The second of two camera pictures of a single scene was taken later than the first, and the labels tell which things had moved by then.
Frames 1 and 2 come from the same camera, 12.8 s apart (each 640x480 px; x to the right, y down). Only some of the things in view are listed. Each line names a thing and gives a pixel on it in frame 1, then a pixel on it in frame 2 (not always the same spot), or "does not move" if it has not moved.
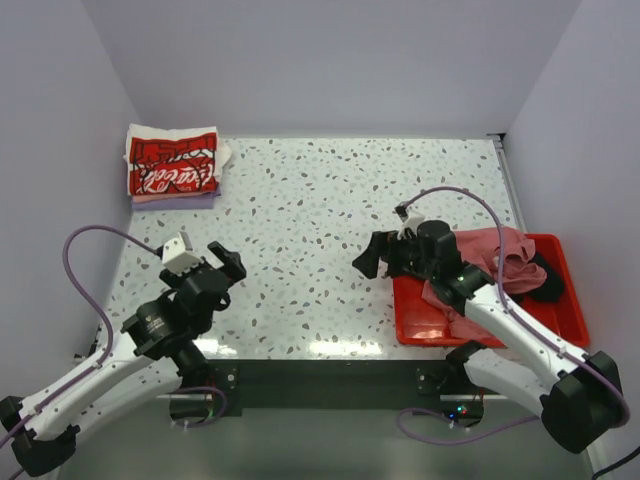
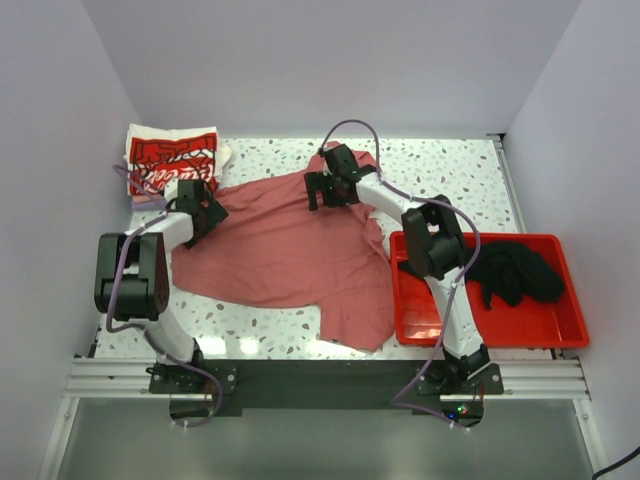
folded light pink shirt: (160, 197) does not move
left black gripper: (231, 261) -> (214, 215)
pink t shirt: (480, 250) -> (274, 251)
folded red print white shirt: (174, 160) does not move
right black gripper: (383, 242) -> (315, 182)
